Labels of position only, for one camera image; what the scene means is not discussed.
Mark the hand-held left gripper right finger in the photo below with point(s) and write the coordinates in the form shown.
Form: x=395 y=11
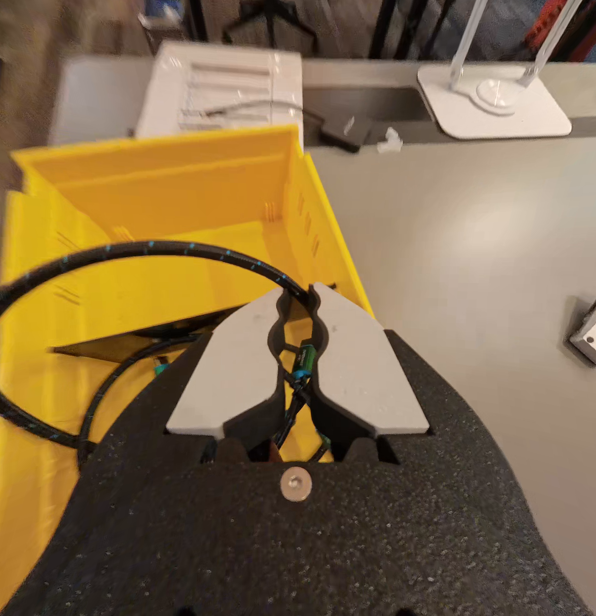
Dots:
x=365 y=375

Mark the small white plastic piece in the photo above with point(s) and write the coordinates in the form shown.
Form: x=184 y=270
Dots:
x=389 y=143

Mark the white desk stand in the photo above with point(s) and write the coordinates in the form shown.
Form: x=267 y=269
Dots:
x=533 y=120

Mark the laminated instruction sheet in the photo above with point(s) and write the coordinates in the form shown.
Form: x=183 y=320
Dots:
x=168 y=72

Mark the yellow plastic bin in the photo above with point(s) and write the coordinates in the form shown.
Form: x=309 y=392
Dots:
x=158 y=192

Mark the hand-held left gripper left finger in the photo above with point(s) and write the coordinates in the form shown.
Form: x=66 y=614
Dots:
x=230 y=375

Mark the grey metal box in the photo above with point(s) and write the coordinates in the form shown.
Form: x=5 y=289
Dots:
x=593 y=337

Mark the black port hub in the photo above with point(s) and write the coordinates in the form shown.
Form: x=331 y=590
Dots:
x=346 y=132

